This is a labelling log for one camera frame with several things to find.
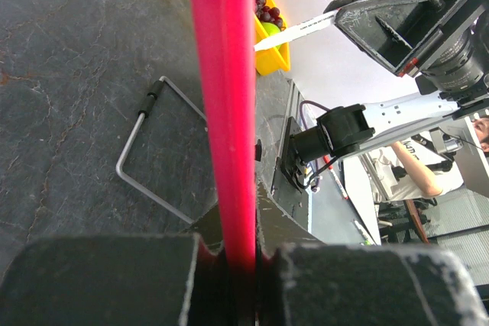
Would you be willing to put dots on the metal wire whiteboard stand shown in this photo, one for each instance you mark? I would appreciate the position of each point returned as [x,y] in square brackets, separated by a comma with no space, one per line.
[166,157]

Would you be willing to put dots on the spare white whiteboard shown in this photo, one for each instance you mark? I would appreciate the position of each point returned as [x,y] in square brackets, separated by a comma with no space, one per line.
[358,187]

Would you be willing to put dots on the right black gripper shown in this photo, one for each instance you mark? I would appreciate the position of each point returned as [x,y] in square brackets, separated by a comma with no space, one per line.
[436,38]

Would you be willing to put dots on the green apple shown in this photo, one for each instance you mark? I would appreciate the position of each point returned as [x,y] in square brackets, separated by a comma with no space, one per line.
[270,29]

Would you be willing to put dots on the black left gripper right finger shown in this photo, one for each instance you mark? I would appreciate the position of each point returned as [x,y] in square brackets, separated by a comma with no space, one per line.
[302,281]

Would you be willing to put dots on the yellow plastic fruit bin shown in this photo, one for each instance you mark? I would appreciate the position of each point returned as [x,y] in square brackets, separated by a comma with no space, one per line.
[273,59]

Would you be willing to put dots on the pink framed whiteboard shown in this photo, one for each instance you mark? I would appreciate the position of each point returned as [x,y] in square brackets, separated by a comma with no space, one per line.
[224,32]

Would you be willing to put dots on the person in white shirt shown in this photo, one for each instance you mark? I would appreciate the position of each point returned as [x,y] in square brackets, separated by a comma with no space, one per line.
[408,169]

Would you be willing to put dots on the dark purple grape bunch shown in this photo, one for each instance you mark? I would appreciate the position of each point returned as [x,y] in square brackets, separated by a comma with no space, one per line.
[268,15]

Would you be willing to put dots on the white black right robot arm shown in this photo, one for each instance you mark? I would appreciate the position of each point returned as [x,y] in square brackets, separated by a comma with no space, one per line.
[342,131]

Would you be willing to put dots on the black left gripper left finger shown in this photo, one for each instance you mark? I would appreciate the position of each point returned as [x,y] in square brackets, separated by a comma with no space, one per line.
[131,279]

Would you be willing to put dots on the red marker pen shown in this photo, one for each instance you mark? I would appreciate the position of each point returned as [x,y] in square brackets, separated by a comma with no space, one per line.
[335,177]

